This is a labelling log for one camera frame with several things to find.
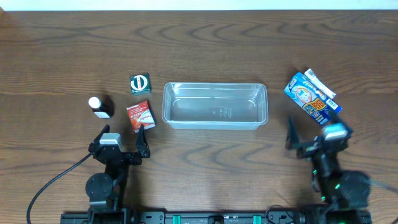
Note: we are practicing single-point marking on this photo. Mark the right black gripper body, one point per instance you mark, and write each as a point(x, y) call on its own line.
point(311, 150)

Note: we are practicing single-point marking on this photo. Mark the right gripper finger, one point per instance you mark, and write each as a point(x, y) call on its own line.
point(335, 119)
point(292, 140)

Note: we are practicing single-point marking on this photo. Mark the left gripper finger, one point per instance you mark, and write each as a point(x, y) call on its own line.
point(141, 142)
point(106, 129)

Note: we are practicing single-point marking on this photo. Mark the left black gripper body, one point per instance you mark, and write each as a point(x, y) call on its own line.
point(125, 156)

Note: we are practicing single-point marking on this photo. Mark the red Panadol ActiFast box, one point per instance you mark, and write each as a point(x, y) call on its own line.
point(139, 115)

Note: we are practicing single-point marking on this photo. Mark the blue cooling patch box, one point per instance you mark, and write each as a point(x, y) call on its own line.
point(318, 105)

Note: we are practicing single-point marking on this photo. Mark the white Panadol tube box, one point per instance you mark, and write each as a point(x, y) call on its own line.
point(315, 81)

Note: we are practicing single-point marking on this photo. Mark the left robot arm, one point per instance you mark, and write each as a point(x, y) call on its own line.
point(106, 189)

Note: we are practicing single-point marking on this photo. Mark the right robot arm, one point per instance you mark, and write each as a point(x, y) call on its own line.
point(342, 189)

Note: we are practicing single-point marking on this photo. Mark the clear plastic container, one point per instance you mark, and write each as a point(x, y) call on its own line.
point(219, 106)

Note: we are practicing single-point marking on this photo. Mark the dark brown medicine bottle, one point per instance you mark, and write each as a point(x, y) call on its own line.
point(100, 109)

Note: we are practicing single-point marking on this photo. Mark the green Zam-Buk box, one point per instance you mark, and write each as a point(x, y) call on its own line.
point(140, 84)

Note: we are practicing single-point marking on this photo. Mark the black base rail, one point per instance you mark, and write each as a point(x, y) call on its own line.
point(270, 216)

